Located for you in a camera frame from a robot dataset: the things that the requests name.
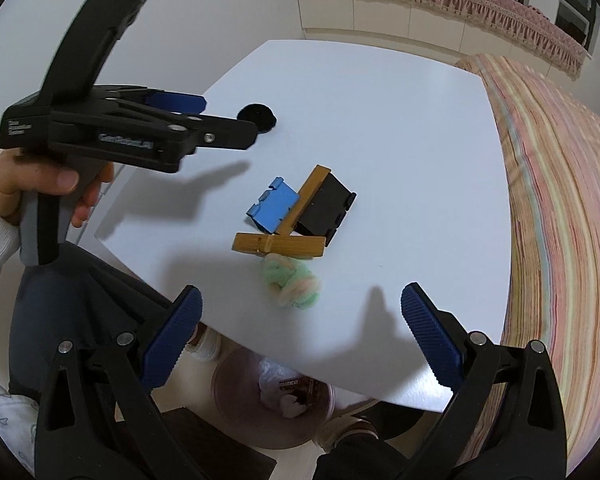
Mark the wooden clothespin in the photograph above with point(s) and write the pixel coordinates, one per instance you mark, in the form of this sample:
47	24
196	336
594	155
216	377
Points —
285	246

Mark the person's right leg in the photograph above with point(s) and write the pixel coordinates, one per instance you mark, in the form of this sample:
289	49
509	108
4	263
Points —
360	455

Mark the pastel yarn ball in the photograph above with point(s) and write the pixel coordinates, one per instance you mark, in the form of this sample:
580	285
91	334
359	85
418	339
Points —
290	285

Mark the white shoe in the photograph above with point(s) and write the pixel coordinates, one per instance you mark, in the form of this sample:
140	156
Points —
207	342
342	427

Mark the wooden stick upright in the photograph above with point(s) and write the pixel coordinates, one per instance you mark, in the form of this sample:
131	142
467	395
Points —
307	195

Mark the white cabinet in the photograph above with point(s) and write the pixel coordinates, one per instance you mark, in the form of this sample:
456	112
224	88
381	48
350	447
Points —
370	15

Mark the blue plastic block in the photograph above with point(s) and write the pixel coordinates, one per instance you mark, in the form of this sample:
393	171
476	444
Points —
275	207

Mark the black round disc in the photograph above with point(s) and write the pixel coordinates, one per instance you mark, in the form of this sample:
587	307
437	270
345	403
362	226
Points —
255	117

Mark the crumpled white paper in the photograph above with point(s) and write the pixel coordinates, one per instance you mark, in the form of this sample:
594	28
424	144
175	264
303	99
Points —
275	390

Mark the striped bed blanket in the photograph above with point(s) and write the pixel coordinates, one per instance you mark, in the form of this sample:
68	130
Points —
565	220

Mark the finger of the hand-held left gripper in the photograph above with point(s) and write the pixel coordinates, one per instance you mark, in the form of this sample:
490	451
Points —
180	102
225	133

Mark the person's left hand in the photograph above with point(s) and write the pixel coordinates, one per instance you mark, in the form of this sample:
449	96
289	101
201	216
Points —
25	177

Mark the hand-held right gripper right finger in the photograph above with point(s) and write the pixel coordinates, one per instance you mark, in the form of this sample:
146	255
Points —
432	340

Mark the translucent pink waste bin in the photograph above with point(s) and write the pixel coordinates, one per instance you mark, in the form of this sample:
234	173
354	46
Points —
240	400

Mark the dark glass panel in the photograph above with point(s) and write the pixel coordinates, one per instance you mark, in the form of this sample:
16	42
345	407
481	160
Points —
575	0

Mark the black plastic box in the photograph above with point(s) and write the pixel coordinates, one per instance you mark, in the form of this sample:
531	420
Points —
327	205

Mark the person's white patterned shirt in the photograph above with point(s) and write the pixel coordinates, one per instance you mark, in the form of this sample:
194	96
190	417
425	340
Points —
7	415

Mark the dark label wrapper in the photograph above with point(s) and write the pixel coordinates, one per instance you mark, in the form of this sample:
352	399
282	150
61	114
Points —
305	387

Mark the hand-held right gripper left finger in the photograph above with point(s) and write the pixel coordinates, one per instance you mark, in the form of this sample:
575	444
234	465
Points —
172	340

